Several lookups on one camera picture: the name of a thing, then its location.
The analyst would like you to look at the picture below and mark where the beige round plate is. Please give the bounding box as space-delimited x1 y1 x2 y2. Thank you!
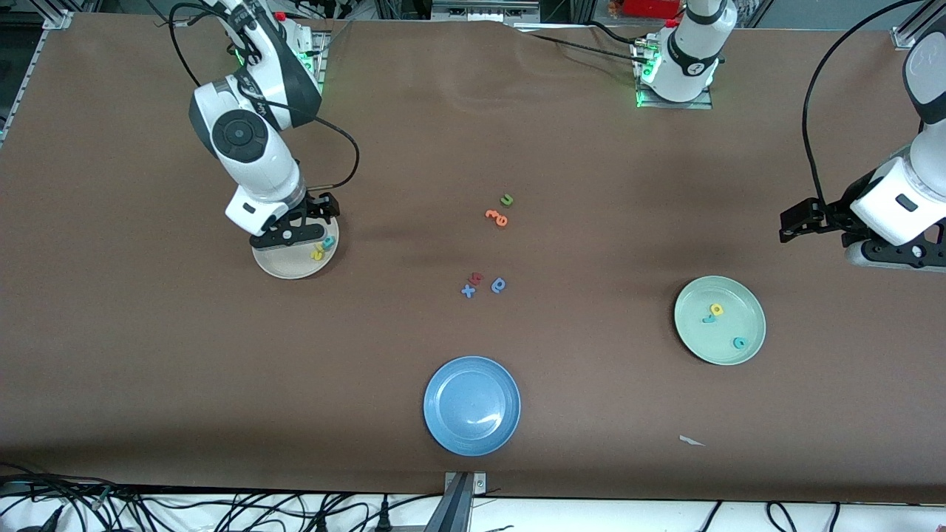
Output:
251 214 340 280

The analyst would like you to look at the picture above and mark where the light green round plate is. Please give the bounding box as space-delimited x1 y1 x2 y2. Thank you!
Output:
673 276 767 366

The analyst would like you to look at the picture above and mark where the blue round plate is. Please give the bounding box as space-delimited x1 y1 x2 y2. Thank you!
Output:
423 356 522 457

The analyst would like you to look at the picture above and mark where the grey metal box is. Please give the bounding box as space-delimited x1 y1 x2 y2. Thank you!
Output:
431 0 542 23

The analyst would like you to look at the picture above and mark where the red box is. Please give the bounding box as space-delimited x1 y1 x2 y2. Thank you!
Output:
619 0 684 19

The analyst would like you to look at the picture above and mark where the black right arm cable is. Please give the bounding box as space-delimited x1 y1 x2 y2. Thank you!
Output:
169 0 361 191

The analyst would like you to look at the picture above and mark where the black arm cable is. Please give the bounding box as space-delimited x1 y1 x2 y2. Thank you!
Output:
169 0 361 191
802 0 928 215

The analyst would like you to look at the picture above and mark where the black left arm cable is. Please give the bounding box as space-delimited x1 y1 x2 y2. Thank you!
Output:
802 0 928 215

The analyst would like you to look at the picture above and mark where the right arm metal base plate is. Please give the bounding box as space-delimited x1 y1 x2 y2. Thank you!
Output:
292 30 330 100

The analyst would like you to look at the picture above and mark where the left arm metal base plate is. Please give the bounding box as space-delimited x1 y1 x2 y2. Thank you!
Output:
632 41 714 110

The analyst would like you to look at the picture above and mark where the aluminium frame rail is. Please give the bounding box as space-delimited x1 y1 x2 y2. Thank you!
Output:
891 0 946 51
0 9 75 145

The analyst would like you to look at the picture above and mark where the black base supply cable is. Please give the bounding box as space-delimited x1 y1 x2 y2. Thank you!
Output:
510 21 651 67

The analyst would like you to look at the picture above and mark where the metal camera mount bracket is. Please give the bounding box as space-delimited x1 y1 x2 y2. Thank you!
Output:
425 471 489 532

